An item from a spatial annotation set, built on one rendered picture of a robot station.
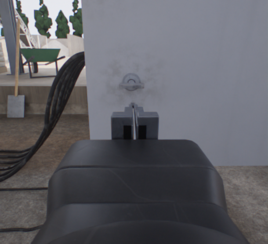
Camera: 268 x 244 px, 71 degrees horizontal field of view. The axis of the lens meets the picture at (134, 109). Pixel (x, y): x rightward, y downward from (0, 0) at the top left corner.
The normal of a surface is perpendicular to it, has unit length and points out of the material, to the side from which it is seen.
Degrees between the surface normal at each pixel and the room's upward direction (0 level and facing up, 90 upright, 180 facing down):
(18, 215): 0
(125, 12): 90
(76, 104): 90
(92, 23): 90
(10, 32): 90
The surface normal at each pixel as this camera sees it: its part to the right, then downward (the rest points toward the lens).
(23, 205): 0.00, -0.96
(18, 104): 0.03, -0.05
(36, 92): 0.02, 0.29
